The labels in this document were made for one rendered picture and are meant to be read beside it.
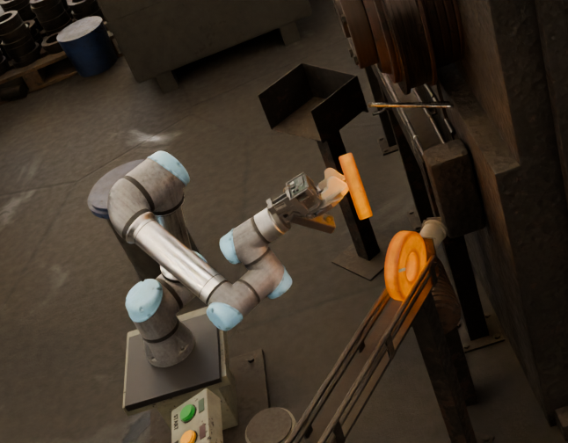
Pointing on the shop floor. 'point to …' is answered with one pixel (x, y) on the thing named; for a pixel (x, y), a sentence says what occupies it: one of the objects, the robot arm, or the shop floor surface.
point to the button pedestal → (212, 413)
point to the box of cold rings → (192, 30)
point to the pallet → (34, 41)
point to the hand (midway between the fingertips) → (353, 179)
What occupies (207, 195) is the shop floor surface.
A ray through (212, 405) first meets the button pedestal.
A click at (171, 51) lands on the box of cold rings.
